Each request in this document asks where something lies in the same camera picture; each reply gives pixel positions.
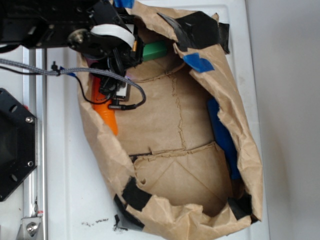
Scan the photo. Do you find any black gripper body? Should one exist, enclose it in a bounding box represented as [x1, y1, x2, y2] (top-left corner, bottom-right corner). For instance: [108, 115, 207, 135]
[66, 7, 145, 102]

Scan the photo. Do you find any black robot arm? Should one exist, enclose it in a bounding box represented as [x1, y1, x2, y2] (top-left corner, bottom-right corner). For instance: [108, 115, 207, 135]
[0, 0, 144, 76]

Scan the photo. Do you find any green rectangular block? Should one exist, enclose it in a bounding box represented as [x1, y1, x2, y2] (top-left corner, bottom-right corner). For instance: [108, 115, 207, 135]
[142, 41, 168, 62]

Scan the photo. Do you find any orange toy carrot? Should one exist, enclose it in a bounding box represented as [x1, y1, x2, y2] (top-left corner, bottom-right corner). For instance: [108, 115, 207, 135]
[91, 77, 118, 135]

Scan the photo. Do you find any brown paper bag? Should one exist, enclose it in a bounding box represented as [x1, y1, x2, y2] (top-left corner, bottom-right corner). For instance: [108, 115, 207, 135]
[79, 1, 263, 240]

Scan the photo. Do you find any blue plastic bottle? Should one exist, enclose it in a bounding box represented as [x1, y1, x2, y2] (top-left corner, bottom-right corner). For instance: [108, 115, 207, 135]
[207, 98, 241, 180]

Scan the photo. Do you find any black cable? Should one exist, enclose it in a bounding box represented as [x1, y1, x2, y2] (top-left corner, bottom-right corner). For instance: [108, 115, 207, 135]
[0, 64, 112, 105]

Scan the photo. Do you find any grey braided cable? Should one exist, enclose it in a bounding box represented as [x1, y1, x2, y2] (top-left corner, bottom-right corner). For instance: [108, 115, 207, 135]
[0, 58, 147, 111]

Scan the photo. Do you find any aluminium extrusion rail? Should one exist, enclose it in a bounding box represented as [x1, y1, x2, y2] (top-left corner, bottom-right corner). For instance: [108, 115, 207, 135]
[15, 47, 48, 240]

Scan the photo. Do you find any black octagonal mount plate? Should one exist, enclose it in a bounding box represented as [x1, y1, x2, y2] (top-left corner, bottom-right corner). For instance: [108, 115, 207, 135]
[0, 88, 37, 202]

